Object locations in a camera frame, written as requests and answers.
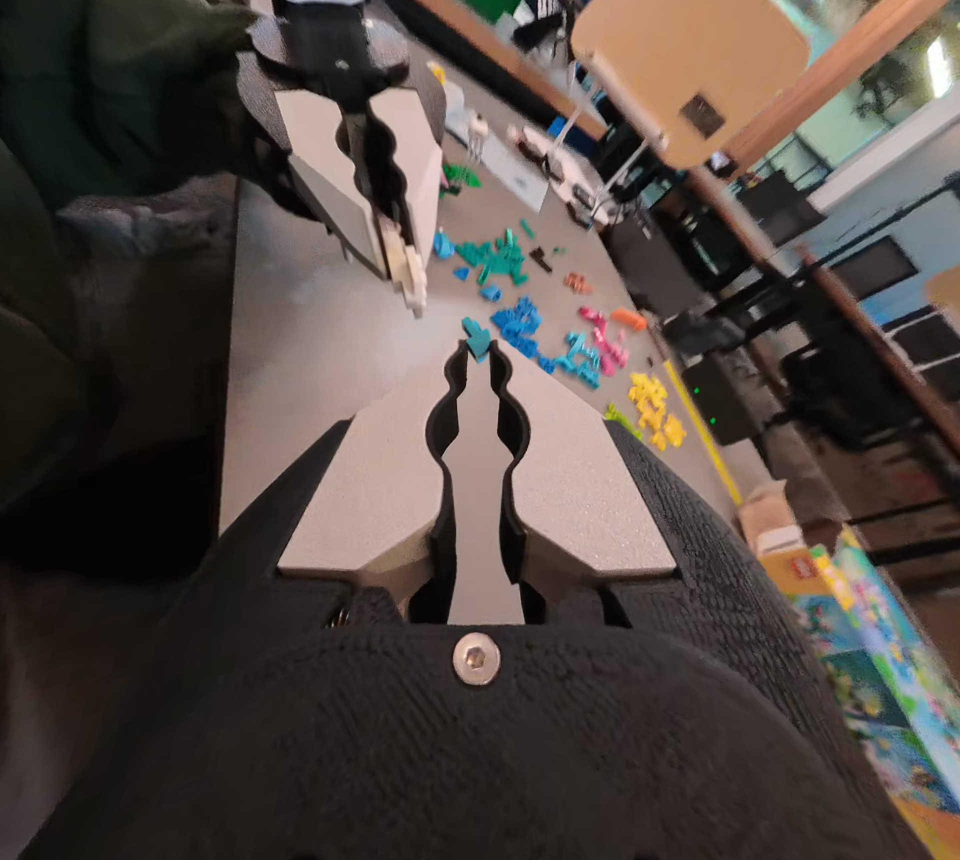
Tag person's green hoodie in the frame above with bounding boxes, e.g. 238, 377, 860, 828
0, 140, 95, 516

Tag white instruction booklet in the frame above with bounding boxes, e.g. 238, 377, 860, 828
480, 132, 552, 212

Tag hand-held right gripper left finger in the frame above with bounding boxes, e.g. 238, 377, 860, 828
276, 341, 472, 625

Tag white lego piece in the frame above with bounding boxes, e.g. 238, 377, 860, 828
377, 215, 430, 319

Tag pile of teal lego pieces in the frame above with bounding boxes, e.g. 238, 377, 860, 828
453, 227, 535, 287

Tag pile of blue lego pieces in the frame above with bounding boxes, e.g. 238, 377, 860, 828
491, 296, 560, 375

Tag person's grey pants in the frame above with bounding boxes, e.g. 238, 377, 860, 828
0, 173, 241, 860

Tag black electronic box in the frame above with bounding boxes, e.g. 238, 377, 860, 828
678, 350, 762, 447

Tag tan wooden chair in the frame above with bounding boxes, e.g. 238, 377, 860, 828
570, 0, 811, 224

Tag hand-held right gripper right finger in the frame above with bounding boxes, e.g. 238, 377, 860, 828
489, 341, 680, 627

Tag colourful lego box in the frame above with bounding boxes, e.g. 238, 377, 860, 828
780, 522, 960, 860

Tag pile of pink lego pieces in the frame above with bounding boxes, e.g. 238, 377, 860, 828
579, 305, 631, 377

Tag small cardboard box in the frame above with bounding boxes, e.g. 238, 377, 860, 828
738, 481, 807, 561

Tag black office chair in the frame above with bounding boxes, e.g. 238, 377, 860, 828
780, 320, 901, 449

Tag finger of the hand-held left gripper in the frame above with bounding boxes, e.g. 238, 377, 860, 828
367, 85, 445, 272
272, 87, 393, 281

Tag yellow tape strip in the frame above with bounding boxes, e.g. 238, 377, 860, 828
663, 361, 744, 505

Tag pile of yellow lego pieces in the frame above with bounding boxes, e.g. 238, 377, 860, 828
628, 372, 687, 452

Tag long wooden rail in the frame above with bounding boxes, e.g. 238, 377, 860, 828
363, 0, 960, 441

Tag pile of cyan lego pieces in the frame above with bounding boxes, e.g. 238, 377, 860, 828
555, 331, 603, 390

